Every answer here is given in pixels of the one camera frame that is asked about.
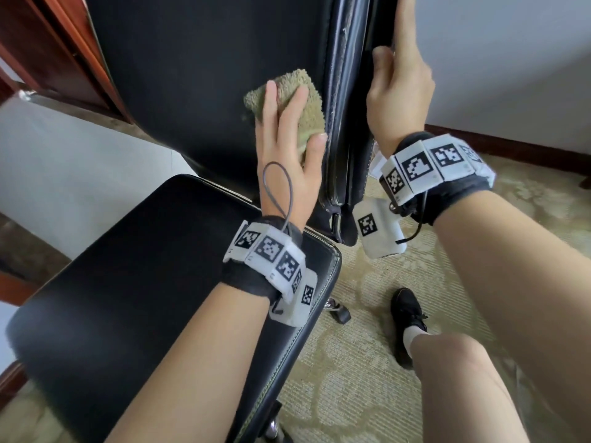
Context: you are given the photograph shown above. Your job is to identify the white marker right wristband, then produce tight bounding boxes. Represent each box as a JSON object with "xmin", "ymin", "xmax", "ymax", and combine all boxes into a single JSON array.
[{"xmin": 377, "ymin": 132, "xmax": 497, "ymax": 227}]

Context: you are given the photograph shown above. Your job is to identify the black shoe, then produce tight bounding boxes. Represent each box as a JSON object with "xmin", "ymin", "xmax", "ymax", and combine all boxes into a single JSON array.
[{"xmin": 390, "ymin": 287, "xmax": 430, "ymax": 370}]

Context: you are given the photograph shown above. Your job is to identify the person's left forearm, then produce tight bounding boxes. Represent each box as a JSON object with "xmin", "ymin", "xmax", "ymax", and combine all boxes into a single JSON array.
[{"xmin": 106, "ymin": 281, "xmax": 271, "ymax": 443}]

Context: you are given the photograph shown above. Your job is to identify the person's right leg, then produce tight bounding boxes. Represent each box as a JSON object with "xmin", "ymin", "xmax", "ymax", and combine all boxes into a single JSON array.
[{"xmin": 403, "ymin": 327, "xmax": 532, "ymax": 443}]

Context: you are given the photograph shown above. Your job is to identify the white marker left wristband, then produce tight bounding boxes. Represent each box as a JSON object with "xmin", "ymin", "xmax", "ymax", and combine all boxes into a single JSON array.
[{"xmin": 220, "ymin": 217, "xmax": 306, "ymax": 305}]

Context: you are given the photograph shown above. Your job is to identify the white marker wristband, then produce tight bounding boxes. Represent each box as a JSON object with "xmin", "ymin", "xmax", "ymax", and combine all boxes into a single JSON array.
[
  {"xmin": 220, "ymin": 217, "xmax": 306, "ymax": 305},
  {"xmin": 377, "ymin": 132, "xmax": 497, "ymax": 227}
]

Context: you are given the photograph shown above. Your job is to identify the black leather chair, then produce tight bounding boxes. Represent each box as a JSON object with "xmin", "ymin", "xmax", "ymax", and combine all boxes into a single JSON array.
[{"xmin": 4, "ymin": 0, "xmax": 400, "ymax": 443}]

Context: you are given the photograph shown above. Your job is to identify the person's left hand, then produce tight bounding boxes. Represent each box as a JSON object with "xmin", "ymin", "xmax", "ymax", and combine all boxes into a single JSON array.
[{"xmin": 255, "ymin": 80, "xmax": 328, "ymax": 229}]

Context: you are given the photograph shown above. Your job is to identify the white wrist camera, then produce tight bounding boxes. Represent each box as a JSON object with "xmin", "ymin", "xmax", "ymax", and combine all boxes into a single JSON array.
[
  {"xmin": 270, "ymin": 267, "xmax": 319, "ymax": 329},
  {"xmin": 352, "ymin": 198, "xmax": 408, "ymax": 260}
]

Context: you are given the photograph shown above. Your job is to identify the person's right hand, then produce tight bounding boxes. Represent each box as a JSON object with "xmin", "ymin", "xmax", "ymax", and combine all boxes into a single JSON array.
[{"xmin": 366, "ymin": 0, "xmax": 436, "ymax": 158}]

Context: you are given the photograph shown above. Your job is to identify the green cleaning cloth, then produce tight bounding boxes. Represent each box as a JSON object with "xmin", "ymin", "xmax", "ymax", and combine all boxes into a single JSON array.
[{"xmin": 243, "ymin": 69, "xmax": 327, "ymax": 153}]

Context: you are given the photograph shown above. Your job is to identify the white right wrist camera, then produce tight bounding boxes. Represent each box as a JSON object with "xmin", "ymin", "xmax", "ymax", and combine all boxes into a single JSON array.
[{"xmin": 352, "ymin": 198, "xmax": 408, "ymax": 260}]

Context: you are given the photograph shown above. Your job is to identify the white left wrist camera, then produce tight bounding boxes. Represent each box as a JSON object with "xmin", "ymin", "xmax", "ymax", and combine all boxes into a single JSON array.
[{"xmin": 270, "ymin": 267, "xmax": 319, "ymax": 329}]

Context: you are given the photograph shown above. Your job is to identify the person's right forearm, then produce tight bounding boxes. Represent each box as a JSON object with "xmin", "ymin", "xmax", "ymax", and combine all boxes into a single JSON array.
[{"xmin": 432, "ymin": 189, "xmax": 591, "ymax": 443}]

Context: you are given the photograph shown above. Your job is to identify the thin black cable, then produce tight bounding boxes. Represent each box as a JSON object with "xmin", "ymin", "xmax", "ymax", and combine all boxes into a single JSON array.
[{"xmin": 261, "ymin": 161, "xmax": 295, "ymax": 231}]

